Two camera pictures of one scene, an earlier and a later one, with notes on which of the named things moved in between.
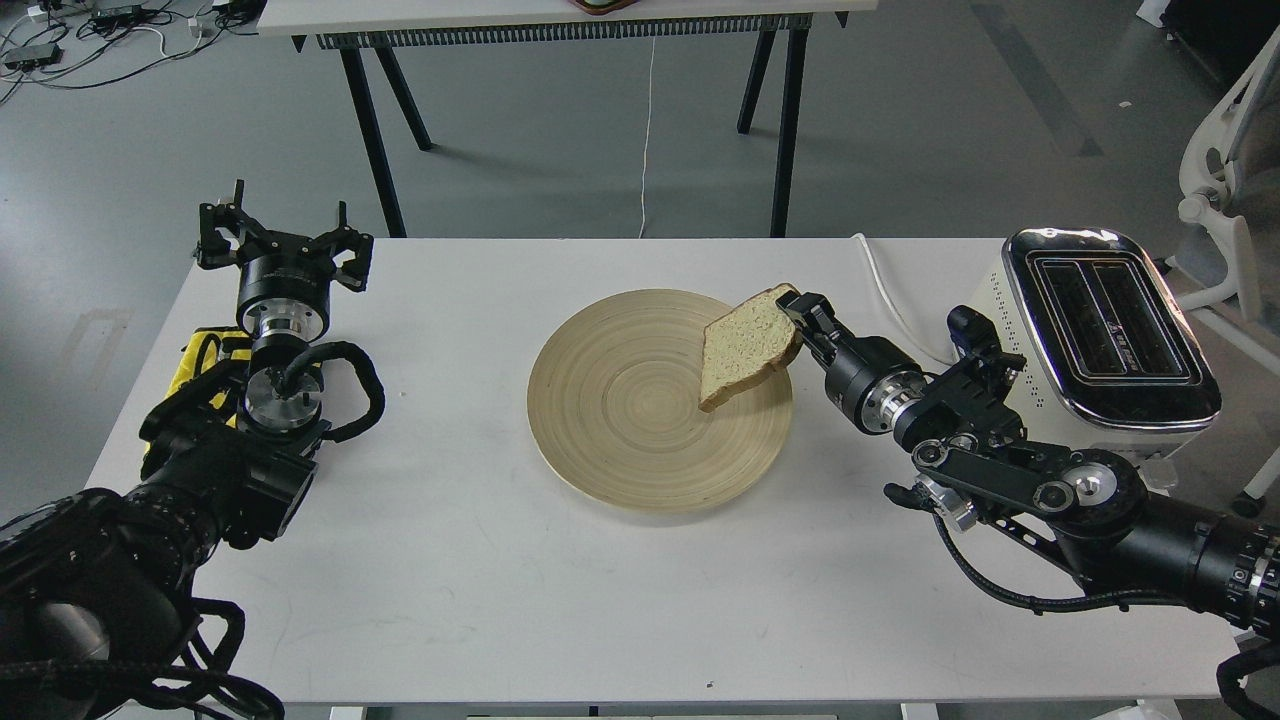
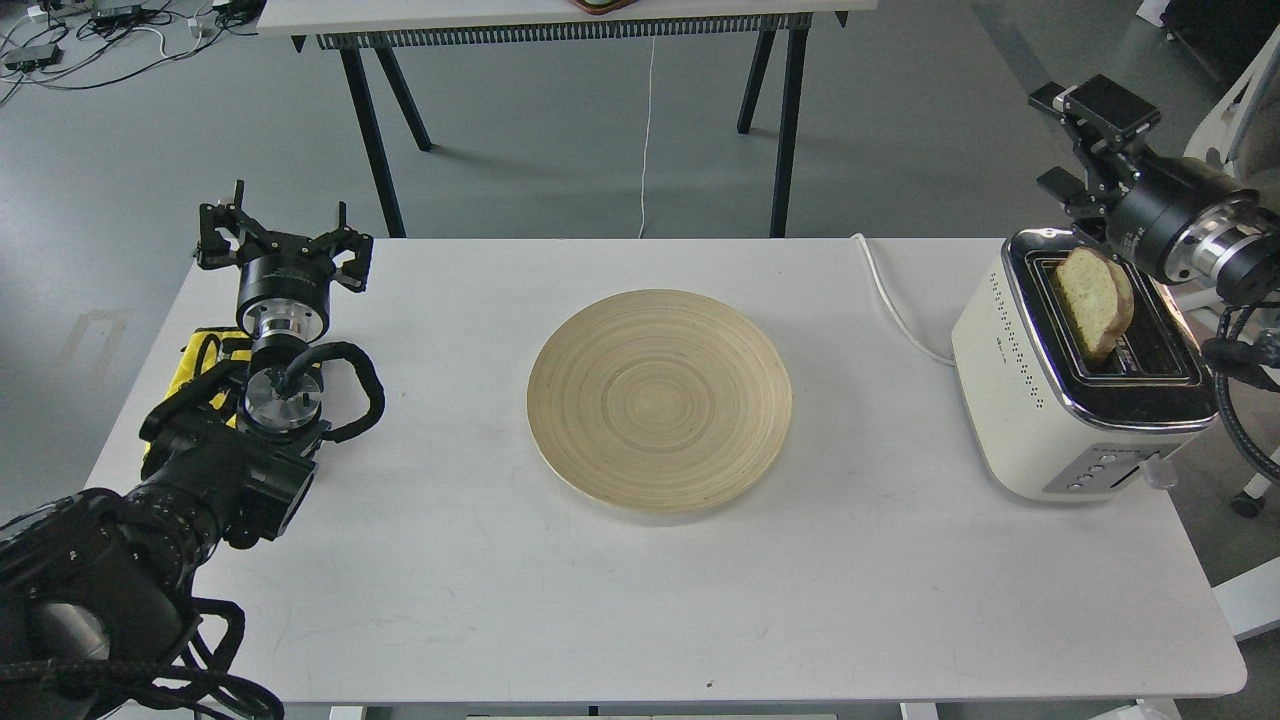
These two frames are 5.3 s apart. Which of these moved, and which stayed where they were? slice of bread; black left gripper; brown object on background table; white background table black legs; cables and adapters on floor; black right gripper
Moved: slice of bread; black right gripper
Stayed: white background table black legs; black left gripper; cables and adapters on floor; brown object on background table
